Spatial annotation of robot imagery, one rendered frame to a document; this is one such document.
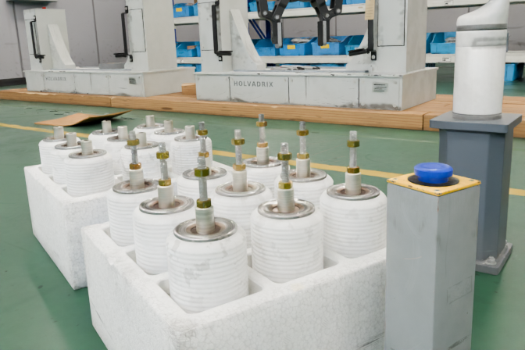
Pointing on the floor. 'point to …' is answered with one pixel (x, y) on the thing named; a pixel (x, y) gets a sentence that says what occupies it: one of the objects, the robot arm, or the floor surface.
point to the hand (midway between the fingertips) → (300, 38)
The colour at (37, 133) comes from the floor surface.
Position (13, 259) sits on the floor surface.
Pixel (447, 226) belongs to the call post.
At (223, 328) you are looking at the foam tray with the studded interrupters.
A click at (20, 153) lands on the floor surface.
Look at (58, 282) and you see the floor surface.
